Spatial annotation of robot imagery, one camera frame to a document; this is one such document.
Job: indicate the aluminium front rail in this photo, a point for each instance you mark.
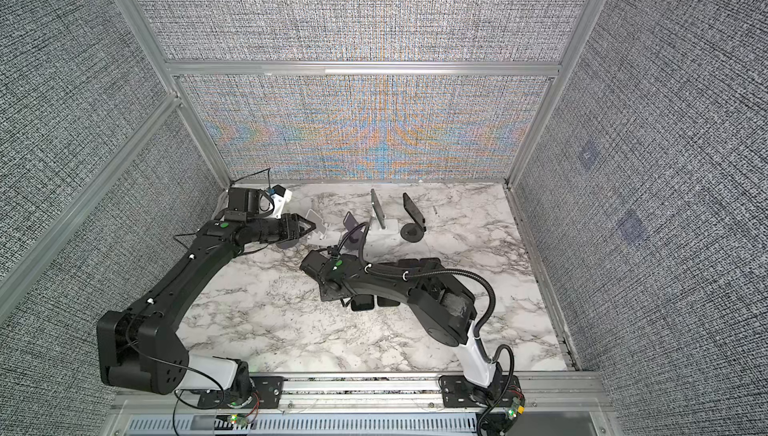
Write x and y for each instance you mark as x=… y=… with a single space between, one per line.
x=378 y=403

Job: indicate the large black phone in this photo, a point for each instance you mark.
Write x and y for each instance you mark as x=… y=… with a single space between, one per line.
x=428 y=264

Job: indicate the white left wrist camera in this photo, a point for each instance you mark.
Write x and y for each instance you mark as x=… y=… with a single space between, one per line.
x=280 y=197

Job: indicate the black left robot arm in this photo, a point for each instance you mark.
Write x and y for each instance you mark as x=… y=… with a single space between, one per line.
x=139 y=349

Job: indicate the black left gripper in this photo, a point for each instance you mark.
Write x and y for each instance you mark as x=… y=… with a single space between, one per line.
x=291 y=222

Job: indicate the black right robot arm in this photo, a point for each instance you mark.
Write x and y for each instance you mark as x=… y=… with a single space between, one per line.
x=452 y=305

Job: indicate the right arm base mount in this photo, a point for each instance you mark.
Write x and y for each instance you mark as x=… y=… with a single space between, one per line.
x=504 y=392

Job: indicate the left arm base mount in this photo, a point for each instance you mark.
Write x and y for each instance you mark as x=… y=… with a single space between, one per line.
x=263 y=391

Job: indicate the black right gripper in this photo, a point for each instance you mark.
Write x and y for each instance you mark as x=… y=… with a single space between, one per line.
x=324 y=295

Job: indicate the round grey stand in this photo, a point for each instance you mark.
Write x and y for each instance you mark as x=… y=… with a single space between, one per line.
x=352 y=239
x=287 y=244

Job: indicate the black fabric phone stand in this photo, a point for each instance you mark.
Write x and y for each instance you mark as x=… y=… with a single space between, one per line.
x=414 y=230

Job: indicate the silver metal phone stand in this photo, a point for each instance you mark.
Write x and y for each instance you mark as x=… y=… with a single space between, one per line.
x=391 y=226

